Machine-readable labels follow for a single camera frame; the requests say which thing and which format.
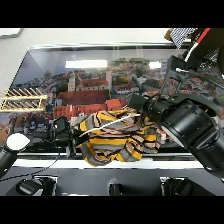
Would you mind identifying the blue white checked garment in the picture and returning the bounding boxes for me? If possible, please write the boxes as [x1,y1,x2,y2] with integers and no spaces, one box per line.
[170,27,198,50]

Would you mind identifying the white clothes hanger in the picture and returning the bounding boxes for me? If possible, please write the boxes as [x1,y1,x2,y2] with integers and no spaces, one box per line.
[79,113,142,138]

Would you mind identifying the orange grey striped sweater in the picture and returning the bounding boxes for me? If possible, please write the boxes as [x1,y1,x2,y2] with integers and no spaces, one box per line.
[72,107,165,168]

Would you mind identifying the black cable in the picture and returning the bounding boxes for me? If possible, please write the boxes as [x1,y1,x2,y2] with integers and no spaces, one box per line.
[0,151,63,183]

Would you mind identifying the black garment with red stripe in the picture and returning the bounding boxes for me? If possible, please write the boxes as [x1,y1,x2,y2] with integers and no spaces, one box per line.
[183,27,224,71]

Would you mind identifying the silver frame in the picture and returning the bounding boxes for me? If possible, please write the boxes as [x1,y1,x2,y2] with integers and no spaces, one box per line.
[0,151,224,197]

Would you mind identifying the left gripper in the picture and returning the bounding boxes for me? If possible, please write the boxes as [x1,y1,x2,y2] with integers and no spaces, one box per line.
[49,124,83,158]

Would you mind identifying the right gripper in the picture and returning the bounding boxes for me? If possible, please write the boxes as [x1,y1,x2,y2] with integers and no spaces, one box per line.
[127,92,158,118]

